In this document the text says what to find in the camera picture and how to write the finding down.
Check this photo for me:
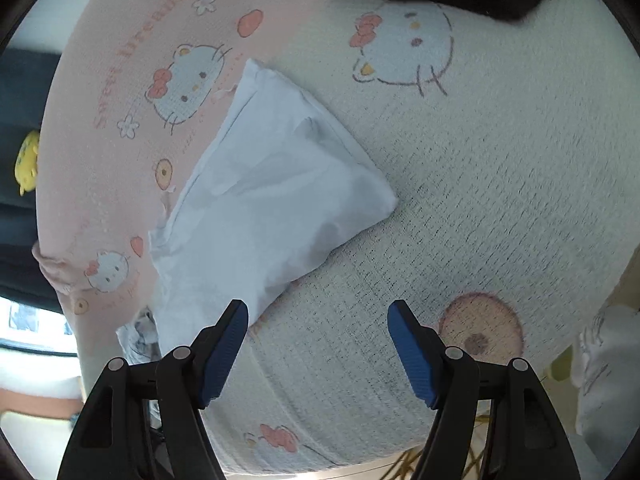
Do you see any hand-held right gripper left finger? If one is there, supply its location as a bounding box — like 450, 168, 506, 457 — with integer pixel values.
56, 299, 249, 480

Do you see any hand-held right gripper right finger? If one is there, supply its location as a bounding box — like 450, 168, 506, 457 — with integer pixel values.
388, 299, 582, 480

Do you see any white t-shirt with navy trim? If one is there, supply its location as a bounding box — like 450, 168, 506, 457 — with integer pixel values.
148, 58, 399, 353

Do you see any light blue cartoon printed garment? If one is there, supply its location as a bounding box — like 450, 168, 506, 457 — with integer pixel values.
116, 307, 163, 366

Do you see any yellow-green slipper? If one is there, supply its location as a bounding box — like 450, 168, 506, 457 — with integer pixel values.
550, 345, 576, 386

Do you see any pink cartoon printed sofa blanket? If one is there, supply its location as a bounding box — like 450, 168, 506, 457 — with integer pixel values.
31, 0, 640, 478

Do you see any white cartoon printed cloth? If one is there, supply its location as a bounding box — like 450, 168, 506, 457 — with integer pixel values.
574, 300, 640, 456

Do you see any glass sliding door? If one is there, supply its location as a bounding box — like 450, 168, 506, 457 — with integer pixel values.
0, 295, 83, 401

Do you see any yellow plush toy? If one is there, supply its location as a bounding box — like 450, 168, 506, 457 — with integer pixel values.
14, 130, 42, 197

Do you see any dark blue curtain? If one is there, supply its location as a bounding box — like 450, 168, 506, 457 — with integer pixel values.
0, 42, 63, 306

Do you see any golden wire rack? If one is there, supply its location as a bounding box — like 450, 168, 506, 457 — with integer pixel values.
385, 410, 501, 480

